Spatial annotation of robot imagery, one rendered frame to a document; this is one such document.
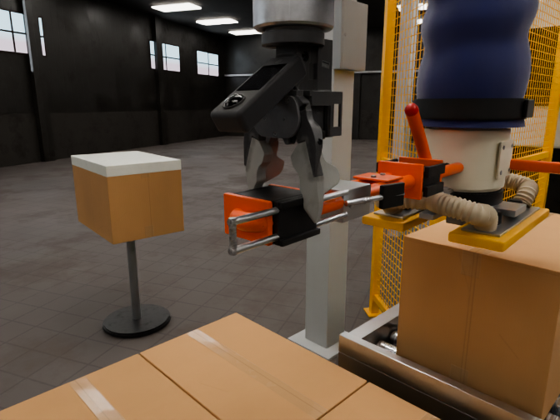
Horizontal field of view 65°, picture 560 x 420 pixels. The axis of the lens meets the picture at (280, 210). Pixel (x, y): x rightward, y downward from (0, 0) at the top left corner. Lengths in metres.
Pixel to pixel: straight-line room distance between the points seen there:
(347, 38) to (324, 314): 1.39
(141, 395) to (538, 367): 1.01
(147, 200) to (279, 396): 1.42
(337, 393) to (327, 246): 1.11
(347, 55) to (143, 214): 1.29
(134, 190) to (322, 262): 1.04
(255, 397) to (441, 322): 0.55
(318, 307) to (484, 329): 1.31
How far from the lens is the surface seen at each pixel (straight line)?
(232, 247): 0.44
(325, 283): 2.36
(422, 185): 0.76
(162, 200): 2.43
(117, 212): 2.35
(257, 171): 0.54
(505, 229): 0.93
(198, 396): 1.31
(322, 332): 2.49
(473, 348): 1.31
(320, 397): 1.29
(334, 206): 0.57
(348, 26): 2.18
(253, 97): 0.45
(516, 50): 0.97
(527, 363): 1.28
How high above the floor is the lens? 1.31
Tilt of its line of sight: 14 degrees down
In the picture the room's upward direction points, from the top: straight up
